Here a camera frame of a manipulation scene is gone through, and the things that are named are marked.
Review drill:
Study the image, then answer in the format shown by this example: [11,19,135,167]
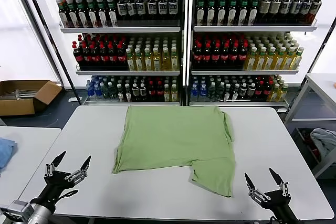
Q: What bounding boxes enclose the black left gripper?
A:
[36,151,92,208]

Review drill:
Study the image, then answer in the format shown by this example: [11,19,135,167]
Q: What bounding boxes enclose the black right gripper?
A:
[244,167,300,224]

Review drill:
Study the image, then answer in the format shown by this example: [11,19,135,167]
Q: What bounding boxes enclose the green polo shirt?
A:
[112,105,236,198]

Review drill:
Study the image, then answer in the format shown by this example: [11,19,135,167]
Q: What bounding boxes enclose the white side table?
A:
[0,126,62,224]

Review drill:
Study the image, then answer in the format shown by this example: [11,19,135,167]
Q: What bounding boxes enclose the black storage crate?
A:
[296,127,322,163]

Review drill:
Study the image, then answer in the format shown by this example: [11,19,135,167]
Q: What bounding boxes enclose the blue folded cloth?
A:
[0,137,18,172]

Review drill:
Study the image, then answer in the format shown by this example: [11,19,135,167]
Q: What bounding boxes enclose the grey cloth pile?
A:
[310,128,336,162]

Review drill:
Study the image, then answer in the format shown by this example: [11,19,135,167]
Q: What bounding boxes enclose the brown cardboard box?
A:
[0,79,63,116]

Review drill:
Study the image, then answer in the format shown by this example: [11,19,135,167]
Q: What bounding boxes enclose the silver metal rods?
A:
[0,89,40,101]

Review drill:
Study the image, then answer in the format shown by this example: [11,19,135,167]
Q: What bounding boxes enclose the red-cap cola bottle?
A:
[263,81,272,101]
[156,81,164,102]
[117,42,127,69]
[148,81,156,102]
[89,42,100,69]
[211,41,222,69]
[229,41,240,69]
[220,41,231,69]
[98,42,109,69]
[72,41,82,69]
[108,42,118,69]
[81,41,91,69]
[255,81,264,101]
[202,41,213,69]
[238,41,248,69]
[193,41,204,69]

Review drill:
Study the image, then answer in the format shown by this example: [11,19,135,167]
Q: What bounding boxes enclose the grey metal shelf unit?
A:
[186,0,319,108]
[41,0,187,107]

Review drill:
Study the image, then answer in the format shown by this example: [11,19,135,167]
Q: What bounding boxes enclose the green-cap dark tea bottle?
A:
[206,0,217,25]
[248,0,259,25]
[108,0,119,28]
[66,0,77,28]
[227,0,238,25]
[196,0,206,25]
[238,0,249,25]
[76,0,87,28]
[97,0,108,28]
[86,0,97,28]
[217,0,227,25]

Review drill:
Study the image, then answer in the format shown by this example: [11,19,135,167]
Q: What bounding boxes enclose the red-label dark tea bottle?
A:
[58,0,68,28]

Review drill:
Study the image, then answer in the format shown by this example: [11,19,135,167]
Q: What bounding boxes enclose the white-cap blue-label dark bottle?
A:
[136,0,148,22]
[117,0,128,22]
[157,0,169,22]
[167,0,179,22]
[290,0,302,24]
[146,0,158,22]
[127,0,137,22]
[301,0,313,24]
[280,0,292,24]

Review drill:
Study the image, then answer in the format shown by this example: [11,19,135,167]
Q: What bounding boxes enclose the beige-label dark drink bottle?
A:
[270,0,281,24]
[259,0,271,24]

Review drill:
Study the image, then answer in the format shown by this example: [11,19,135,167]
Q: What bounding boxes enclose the red-brown drink bottle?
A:
[310,0,323,24]

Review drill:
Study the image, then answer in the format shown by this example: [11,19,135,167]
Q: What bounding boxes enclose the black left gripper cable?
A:
[54,189,79,204]

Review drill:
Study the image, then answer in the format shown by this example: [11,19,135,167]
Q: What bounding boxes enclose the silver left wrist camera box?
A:
[0,199,35,222]

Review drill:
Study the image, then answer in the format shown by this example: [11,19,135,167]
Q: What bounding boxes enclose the white metal-frame table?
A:
[285,73,336,179]

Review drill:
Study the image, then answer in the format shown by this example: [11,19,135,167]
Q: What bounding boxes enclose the black window frame post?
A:
[12,0,82,105]
[313,22,336,62]

